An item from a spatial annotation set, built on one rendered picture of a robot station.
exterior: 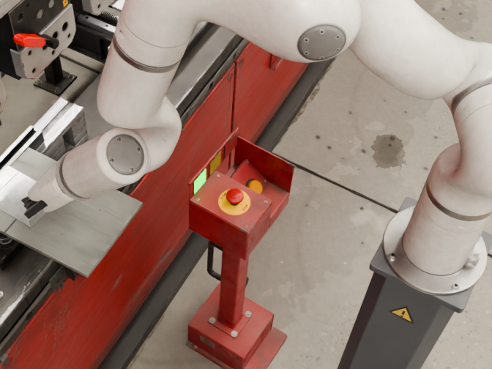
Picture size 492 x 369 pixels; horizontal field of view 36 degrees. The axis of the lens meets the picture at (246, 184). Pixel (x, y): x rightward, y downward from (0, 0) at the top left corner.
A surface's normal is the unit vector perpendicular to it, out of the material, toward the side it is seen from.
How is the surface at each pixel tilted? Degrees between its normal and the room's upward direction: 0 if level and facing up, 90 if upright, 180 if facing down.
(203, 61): 0
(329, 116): 0
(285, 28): 78
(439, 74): 74
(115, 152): 38
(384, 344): 90
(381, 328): 90
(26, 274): 0
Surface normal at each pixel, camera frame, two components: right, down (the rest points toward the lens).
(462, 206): -0.37, 0.77
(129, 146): 0.59, -0.20
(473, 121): -0.81, -0.32
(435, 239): -0.58, 0.64
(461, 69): 0.71, 0.27
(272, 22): -0.61, 0.46
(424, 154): 0.06, -0.59
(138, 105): 0.15, 0.83
